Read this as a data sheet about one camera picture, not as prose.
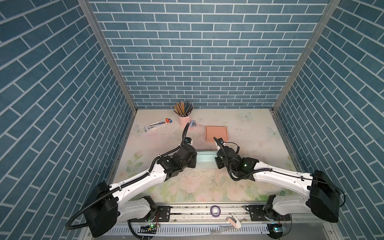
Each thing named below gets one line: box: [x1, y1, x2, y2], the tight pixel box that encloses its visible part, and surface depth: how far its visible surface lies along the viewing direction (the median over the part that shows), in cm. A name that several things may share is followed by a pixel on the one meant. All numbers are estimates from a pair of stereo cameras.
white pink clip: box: [227, 213, 242, 229], surface depth 71 cm
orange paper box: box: [205, 126, 229, 142], surface depth 105 cm
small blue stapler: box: [189, 120, 197, 128], surface depth 110 cm
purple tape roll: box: [210, 205, 221, 218], surface depth 76 cm
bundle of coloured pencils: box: [173, 100, 194, 117], surface depth 107 cm
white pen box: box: [144, 118, 173, 133], surface depth 110 cm
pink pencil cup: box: [178, 111, 192, 128], surface depth 104 cm
